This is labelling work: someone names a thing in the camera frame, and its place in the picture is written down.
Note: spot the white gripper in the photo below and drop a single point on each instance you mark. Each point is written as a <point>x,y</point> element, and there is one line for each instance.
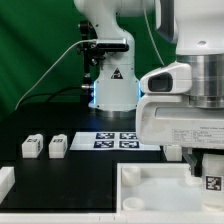
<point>170,120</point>

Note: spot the white marker sheet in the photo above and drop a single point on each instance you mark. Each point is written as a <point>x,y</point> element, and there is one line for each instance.
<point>109,141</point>

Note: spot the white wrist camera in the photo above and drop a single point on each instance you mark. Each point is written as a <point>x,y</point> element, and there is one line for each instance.
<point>175,78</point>

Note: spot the white square tabletop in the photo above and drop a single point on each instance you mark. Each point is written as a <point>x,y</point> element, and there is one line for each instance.
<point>161,187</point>

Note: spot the silver fixed camera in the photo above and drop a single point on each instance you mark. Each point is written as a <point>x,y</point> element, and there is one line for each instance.
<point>112,45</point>

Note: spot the white left obstacle block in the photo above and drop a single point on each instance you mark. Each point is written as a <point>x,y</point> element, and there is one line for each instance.
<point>7,180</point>

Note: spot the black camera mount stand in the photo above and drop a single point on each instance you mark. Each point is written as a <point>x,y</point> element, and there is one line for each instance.
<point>87,49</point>

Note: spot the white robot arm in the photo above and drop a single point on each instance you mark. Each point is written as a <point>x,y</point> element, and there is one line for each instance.
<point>196,27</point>

